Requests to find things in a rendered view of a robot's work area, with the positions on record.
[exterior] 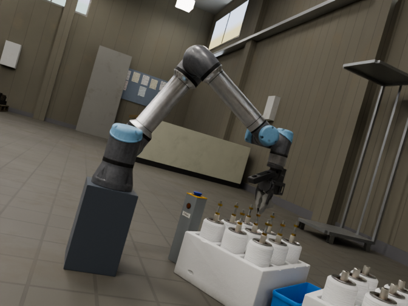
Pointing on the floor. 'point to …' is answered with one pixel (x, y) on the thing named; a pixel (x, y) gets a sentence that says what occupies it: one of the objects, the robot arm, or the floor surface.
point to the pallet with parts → (3, 103)
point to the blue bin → (292, 294)
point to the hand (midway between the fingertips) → (258, 210)
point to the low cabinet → (195, 154)
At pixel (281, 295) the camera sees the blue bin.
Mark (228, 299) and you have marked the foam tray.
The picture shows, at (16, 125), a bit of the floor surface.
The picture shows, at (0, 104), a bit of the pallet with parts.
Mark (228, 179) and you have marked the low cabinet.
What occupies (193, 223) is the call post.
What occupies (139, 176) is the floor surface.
